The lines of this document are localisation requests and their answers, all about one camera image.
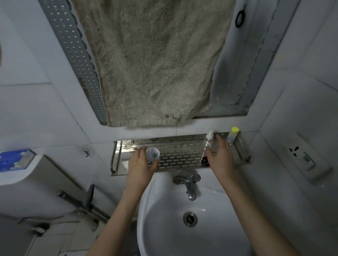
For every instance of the person's left hand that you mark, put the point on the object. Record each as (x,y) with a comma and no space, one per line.
(138,171)

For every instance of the metal sink drain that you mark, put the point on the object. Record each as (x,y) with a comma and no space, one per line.
(190,219)

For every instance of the yellow-capped clear bottle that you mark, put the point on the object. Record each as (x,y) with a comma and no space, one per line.
(233,135)

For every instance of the beige towel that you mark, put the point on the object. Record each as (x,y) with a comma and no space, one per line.
(158,60)

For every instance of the person's right hand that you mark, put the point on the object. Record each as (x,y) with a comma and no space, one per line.
(221,163)

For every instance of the white wall socket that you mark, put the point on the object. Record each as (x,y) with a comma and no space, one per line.
(306,158)

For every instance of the white jar with green print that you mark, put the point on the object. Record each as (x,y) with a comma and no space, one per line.
(153,154)

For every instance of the person's right forearm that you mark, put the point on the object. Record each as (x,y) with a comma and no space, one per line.
(253,219)

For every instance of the person's left thumb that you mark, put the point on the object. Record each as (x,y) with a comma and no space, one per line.
(155,166)

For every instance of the person's left forearm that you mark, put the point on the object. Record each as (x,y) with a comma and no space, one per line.
(120,221)

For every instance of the perforated metal wall shelf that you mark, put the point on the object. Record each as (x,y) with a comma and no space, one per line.
(179,155)

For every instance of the metal faucet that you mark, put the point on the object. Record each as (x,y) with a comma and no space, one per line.
(190,186)

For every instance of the white ceramic sink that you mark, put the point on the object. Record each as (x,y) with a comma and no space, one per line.
(211,232)

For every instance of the person's right thumb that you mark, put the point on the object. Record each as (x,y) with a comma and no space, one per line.
(210,155)

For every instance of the clear pump bottle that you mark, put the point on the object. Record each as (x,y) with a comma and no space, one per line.
(209,139)

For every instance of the white appliance with blue panel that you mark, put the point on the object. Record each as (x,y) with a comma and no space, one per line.
(34,190)

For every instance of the small wall hook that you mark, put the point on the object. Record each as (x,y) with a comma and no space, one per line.
(86,152)

